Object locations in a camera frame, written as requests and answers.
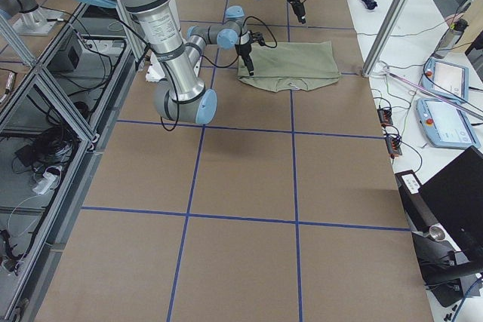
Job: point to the olive green long-sleeve shirt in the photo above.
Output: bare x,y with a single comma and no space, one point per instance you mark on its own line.
291,66

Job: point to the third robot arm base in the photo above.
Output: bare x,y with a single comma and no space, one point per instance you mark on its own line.
34,20

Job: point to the small red circuit board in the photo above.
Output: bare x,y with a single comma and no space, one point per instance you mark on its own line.
385,116

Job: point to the far blue teach pendant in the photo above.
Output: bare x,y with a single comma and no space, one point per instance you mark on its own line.
445,79

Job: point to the blue teach pendant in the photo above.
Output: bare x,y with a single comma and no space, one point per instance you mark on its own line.
445,79
445,126

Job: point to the near blue teach pendant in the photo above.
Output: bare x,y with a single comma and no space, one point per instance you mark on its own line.
445,126

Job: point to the black box with white label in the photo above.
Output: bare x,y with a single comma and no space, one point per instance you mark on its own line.
412,201

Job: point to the black laptop monitor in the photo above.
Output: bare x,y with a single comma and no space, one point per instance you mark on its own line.
454,196

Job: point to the silver metal cup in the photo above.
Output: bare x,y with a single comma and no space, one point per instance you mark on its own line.
437,233

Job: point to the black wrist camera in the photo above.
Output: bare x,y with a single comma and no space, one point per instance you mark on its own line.
257,37

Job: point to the aluminium frame upright post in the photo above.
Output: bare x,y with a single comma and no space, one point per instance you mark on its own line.
383,35

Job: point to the aluminium frame side rack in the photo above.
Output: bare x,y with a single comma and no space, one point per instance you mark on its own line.
68,86

